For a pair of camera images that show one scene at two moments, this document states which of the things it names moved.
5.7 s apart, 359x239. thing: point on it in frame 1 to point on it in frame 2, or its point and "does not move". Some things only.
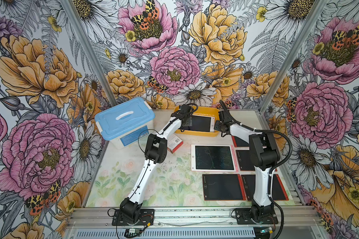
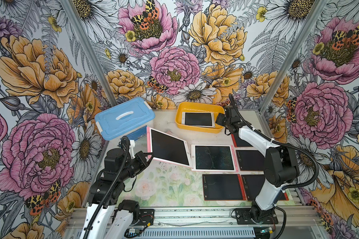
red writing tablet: [278, 192] does not move
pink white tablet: [202, 123] to [167, 148]
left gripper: [188, 122] to [140, 158]
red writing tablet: [245, 161] does not move
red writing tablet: [238, 142] does not move
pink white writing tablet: [214, 158] does not move
